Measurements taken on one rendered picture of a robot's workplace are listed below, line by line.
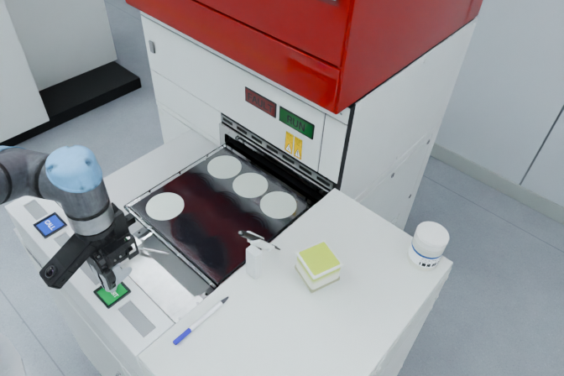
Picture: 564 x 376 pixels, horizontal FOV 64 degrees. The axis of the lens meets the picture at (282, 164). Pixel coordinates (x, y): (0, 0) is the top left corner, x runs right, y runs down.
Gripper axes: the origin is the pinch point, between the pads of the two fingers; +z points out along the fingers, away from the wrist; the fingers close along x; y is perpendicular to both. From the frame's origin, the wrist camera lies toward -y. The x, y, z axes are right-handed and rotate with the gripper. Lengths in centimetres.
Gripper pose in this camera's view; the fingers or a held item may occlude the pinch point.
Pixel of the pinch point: (107, 289)
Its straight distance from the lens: 103.8
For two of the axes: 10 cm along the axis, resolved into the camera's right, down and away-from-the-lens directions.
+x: -7.4, -4.8, 4.7
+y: 6.7, -4.8, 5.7
